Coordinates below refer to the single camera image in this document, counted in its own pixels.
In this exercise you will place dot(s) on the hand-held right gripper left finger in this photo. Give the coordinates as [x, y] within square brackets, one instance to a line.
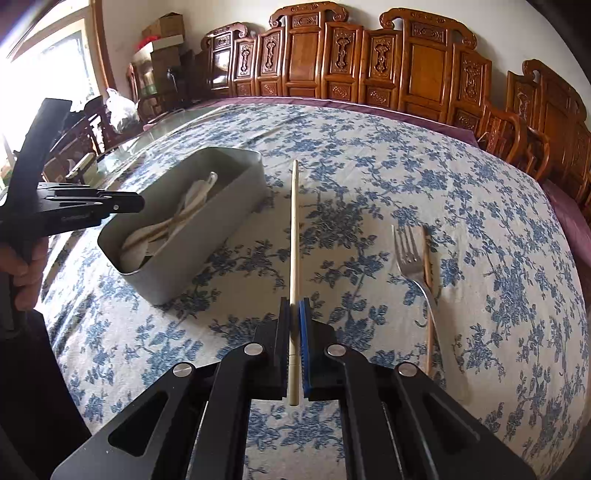
[282, 360]

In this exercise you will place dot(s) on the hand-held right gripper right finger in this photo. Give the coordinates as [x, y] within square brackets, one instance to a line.
[305, 350]

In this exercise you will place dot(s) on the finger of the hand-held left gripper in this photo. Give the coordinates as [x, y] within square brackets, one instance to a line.
[129, 206]
[124, 195]

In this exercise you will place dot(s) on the white ceramic spoon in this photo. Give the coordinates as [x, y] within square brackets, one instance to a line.
[136, 251]
[203, 187]

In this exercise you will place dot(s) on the metal tray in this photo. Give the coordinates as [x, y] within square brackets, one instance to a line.
[194, 263]

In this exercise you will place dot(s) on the brown wooden chopstick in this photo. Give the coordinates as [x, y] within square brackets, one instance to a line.
[429, 341]

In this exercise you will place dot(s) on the metal fork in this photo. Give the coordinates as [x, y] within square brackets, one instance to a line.
[408, 258]

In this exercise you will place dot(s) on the person's left hand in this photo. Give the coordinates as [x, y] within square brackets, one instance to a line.
[32, 281]

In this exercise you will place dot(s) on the dark wooden chair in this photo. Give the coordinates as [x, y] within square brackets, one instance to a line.
[92, 124]

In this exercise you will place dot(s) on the clear plastic bag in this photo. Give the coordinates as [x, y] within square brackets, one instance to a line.
[121, 110]

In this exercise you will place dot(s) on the window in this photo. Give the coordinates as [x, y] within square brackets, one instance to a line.
[46, 60]

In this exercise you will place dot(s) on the white box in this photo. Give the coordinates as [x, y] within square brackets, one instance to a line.
[159, 46]

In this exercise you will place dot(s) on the carved wooden chair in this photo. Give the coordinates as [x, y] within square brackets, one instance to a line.
[304, 50]
[554, 115]
[427, 60]
[231, 60]

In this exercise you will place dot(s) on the cardboard box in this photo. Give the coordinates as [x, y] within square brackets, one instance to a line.
[164, 25]

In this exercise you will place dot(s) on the blue floral tablecloth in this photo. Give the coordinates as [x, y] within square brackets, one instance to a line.
[360, 184]

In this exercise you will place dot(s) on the wooden armchair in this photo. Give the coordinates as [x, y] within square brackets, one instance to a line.
[512, 134]

